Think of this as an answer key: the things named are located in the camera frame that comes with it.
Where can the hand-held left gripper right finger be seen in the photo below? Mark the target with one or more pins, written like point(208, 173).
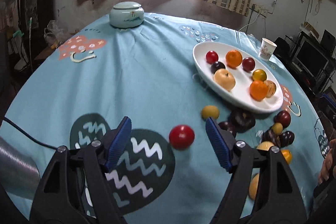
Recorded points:
point(218, 145)

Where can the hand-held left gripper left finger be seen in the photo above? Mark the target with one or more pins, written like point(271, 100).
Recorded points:
point(118, 142)

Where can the small yellow fruit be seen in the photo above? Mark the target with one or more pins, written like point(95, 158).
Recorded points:
point(210, 112)
point(277, 128)

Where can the small bright red plum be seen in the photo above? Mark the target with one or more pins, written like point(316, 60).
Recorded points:
point(181, 137)
point(211, 56)

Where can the white oval plate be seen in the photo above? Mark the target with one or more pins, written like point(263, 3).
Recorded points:
point(241, 98)

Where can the cream melon with stem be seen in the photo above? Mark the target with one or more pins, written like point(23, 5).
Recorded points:
point(224, 79)

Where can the orange mandarin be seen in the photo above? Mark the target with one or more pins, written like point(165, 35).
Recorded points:
point(258, 90)
point(233, 58)

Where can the purple-striped pepino melon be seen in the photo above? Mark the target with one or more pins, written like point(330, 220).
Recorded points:
point(271, 88)

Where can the yellow-green round fruit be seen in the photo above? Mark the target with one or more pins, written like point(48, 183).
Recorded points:
point(259, 75)

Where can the person's right hand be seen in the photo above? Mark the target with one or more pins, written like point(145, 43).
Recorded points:
point(325, 169)

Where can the flat dark purple fruit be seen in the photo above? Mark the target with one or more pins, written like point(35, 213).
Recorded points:
point(242, 119)

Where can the dark striped purple fruit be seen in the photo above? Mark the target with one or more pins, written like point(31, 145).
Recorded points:
point(270, 138)

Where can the light blue printed tablecloth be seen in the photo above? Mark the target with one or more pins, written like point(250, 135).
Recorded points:
point(131, 69)

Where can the silver metal bottle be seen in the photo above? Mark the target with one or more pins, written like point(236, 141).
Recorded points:
point(15, 163)

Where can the white paper cup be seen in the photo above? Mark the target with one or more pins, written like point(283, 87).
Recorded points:
point(266, 50)

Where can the black computer desk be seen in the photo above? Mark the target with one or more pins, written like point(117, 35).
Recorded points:
point(307, 79)

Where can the black hat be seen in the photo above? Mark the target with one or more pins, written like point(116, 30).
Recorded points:
point(282, 43)

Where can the celadon lidded ceramic jar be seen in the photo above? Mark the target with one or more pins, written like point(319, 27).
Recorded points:
point(126, 16)

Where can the computer monitor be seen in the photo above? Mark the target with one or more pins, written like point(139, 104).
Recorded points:
point(311, 56)

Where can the clear plastic bag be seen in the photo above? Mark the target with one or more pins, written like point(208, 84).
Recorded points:
point(53, 29)

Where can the cardboard box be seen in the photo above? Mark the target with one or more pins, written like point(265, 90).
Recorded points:
point(309, 28)

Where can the small black speaker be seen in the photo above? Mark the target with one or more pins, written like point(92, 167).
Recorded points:
point(328, 40)

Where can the white wall power outlet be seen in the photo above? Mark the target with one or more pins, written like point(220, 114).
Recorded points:
point(260, 10)

